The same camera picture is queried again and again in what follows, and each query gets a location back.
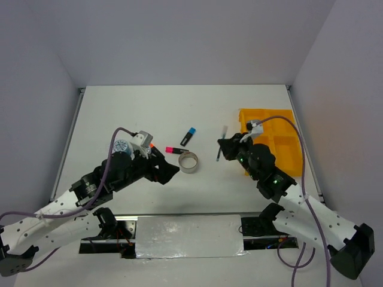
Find clear tape roll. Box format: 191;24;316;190
178;151;199;174

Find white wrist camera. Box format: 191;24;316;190
130;130;153;149
240;120;264;143

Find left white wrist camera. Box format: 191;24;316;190
130;130;153;149

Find blue highlighter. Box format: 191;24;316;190
180;127;196;147

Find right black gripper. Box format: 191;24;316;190
218;132;259;180

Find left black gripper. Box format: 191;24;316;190
112;146;180;192

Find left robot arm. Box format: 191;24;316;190
1;151;180;277

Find clear blue pen cap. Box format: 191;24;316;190
221;126;228;139

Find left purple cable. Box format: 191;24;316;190
0;127;134;271

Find blue pen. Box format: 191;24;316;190
216;139;222;162

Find yellow compartment bin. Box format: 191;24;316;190
239;109;302;177

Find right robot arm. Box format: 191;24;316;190
218;133;375;280

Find orange highlighter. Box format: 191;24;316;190
150;143;161;157

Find pink highlighter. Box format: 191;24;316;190
165;146;188;155

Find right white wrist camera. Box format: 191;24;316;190
240;120;264;143

